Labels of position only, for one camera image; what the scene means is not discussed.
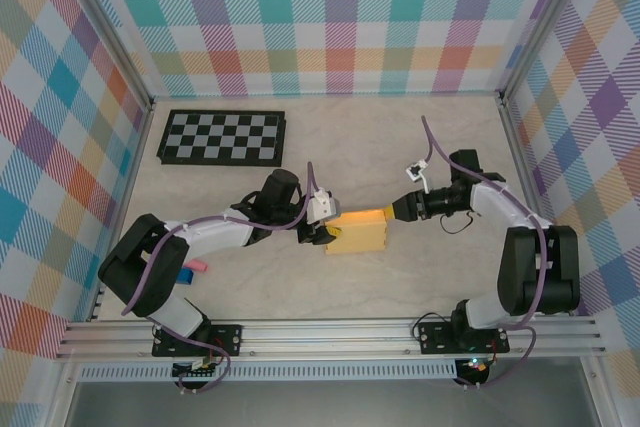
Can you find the controller board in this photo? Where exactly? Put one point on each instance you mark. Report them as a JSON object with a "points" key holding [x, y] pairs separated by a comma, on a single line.
{"points": [[475, 366], [197, 372]]}

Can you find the aluminium frame post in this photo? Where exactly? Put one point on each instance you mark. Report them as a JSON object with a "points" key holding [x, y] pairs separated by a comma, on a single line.
{"points": [[111, 22], [540, 22]]}

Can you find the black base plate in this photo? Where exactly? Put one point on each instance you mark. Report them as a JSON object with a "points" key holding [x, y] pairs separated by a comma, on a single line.
{"points": [[225, 339], [435, 337]]}

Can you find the aluminium side rail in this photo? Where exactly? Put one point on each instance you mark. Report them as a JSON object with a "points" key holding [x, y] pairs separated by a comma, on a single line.
{"points": [[131, 177], [516, 147]]}

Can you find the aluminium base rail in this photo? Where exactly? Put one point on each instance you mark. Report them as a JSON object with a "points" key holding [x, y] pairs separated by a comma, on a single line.
{"points": [[325, 337]]}

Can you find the pink block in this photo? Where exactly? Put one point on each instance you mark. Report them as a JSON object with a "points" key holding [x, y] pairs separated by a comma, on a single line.
{"points": [[196, 267]]}

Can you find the black grey checkerboard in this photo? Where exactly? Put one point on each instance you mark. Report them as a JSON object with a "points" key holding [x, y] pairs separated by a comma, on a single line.
{"points": [[220, 139]]}

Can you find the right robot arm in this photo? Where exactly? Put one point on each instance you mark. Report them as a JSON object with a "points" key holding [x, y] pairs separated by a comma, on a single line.
{"points": [[500, 207]]}

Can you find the left controller board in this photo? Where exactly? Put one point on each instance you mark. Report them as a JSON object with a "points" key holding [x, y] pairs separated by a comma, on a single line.
{"points": [[197, 372]]}

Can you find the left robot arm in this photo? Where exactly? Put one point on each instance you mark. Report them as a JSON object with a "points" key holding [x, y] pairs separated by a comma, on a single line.
{"points": [[215, 234]]}

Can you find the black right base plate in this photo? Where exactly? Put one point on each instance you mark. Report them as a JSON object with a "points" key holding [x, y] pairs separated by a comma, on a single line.
{"points": [[435, 337]]}

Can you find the right controller board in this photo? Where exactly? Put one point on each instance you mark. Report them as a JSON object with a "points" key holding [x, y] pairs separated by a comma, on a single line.
{"points": [[475, 366]]}

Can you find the grey metal lower panel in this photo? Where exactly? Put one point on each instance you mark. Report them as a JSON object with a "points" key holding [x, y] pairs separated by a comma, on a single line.
{"points": [[325, 407]]}

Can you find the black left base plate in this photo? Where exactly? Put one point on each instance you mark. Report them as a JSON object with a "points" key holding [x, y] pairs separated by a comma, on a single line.
{"points": [[225, 339]]}

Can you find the yellow paper box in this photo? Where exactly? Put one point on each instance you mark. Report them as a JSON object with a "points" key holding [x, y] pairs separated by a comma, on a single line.
{"points": [[357, 237]]}

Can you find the blue block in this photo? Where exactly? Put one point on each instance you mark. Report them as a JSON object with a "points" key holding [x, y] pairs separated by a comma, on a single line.
{"points": [[186, 277]]}

